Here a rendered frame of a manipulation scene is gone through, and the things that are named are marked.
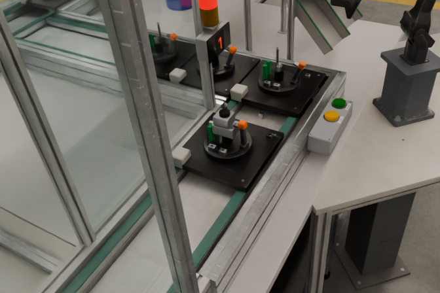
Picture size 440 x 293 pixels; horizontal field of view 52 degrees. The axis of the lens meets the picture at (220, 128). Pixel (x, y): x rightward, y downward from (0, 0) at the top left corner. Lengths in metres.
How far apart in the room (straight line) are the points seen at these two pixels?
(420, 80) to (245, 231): 0.73
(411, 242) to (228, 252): 1.42
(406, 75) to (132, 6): 1.08
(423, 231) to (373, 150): 1.01
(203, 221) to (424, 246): 1.40
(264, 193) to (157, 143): 0.64
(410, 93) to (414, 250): 1.01
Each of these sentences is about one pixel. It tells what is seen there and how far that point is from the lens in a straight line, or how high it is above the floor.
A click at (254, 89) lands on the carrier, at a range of 1.50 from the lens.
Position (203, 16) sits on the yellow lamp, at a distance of 1.25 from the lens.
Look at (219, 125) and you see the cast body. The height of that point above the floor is 1.06.
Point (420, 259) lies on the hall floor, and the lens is 2.32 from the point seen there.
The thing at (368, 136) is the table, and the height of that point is 0.86.
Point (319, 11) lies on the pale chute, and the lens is 1.72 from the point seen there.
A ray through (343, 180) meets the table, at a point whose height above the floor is 0.86.
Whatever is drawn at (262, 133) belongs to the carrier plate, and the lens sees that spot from 1.32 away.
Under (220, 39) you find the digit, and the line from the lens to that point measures 1.29.
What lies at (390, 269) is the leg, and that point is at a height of 0.01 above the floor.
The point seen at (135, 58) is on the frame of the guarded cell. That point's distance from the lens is 0.49.
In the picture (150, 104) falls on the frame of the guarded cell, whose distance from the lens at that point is 0.53.
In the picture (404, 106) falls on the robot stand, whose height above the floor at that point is 0.93.
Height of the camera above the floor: 1.83
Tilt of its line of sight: 40 degrees down
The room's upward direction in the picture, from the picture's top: 6 degrees counter-clockwise
